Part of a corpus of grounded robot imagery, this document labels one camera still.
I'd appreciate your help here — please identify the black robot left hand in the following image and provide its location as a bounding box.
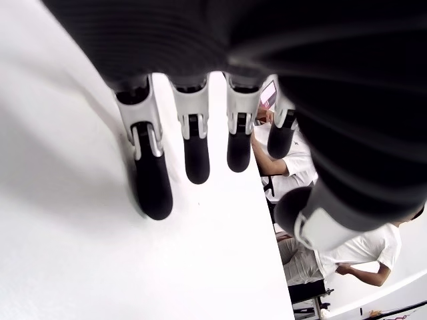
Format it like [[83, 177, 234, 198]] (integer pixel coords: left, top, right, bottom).
[[39, 0, 427, 253]]

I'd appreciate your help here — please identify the pink screen device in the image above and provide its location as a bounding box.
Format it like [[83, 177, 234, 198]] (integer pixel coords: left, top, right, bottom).
[[260, 81, 280, 109]]

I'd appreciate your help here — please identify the person in black shorts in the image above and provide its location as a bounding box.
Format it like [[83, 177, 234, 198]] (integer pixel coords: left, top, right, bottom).
[[250, 106, 320, 204]]

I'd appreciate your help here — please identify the person in beige trousers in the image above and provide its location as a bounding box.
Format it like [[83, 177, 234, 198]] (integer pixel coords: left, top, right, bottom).
[[276, 205, 425, 287]]

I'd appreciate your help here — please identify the black chair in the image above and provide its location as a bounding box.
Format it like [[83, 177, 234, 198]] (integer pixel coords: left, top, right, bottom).
[[288, 279, 334, 320]]

